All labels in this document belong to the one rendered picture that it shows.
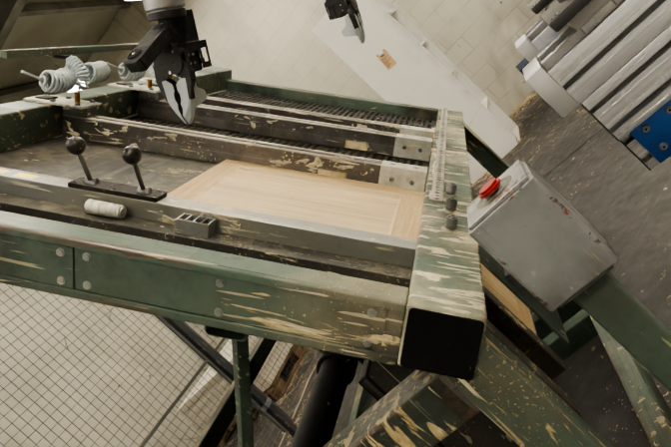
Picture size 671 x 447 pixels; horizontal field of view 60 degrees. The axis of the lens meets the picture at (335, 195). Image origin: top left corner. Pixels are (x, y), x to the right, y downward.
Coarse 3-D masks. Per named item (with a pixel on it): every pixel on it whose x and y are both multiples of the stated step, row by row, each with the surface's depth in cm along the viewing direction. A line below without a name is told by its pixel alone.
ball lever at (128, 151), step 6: (126, 150) 112; (132, 150) 112; (138, 150) 113; (126, 156) 112; (132, 156) 112; (138, 156) 113; (126, 162) 113; (132, 162) 113; (138, 162) 114; (138, 168) 116; (138, 174) 117; (138, 180) 118; (144, 186) 120; (138, 192) 120; (144, 192) 120; (150, 192) 121
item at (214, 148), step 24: (72, 120) 172; (96, 120) 170; (120, 120) 173; (120, 144) 171; (144, 144) 169; (168, 144) 168; (192, 144) 166; (216, 144) 165; (240, 144) 164; (264, 144) 166; (288, 168) 163; (312, 168) 162; (336, 168) 160; (360, 168) 159; (384, 168) 158; (408, 168) 158
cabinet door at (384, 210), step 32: (192, 192) 134; (224, 192) 138; (256, 192) 141; (288, 192) 144; (320, 192) 147; (352, 192) 150; (384, 192) 153; (416, 192) 156; (352, 224) 127; (384, 224) 129; (416, 224) 131
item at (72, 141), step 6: (72, 138) 114; (78, 138) 114; (66, 144) 114; (72, 144) 114; (78, 144) 114; (84, 144) 115; (72, 150) 114; (78, 150) 114; (84, 150) 116; (78, 156) 117; (84, 162) 118; (84, 168) 119; (90, 174) 121; (84, 180) 122; (90, 180) 122; (96, 180) 122
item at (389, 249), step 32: (0, 192) 125; (32, 192) 123; (64, 192) 122; (96, 192) 121; (224, 224) 117; (256, 224) 116; (288, 224) 115; (320, 224) 117; (352, 256) 114; (384, 256) 112
